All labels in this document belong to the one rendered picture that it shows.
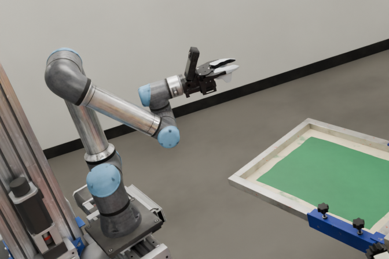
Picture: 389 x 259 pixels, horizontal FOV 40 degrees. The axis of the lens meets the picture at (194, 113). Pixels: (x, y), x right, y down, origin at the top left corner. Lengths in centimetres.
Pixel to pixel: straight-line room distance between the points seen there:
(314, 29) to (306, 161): 294
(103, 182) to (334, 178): 106
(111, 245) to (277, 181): 89
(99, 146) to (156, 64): 320
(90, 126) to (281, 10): 352
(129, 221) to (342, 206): 88
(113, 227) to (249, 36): 349
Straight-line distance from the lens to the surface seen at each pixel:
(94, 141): 195
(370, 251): 199
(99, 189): 187
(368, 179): 242
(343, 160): 255
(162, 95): 189
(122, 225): 195
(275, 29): 524
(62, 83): 173
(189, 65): 187
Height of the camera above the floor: 243
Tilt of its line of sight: 27 degrees down
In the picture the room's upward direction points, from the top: 17 degrees counter-clockwise
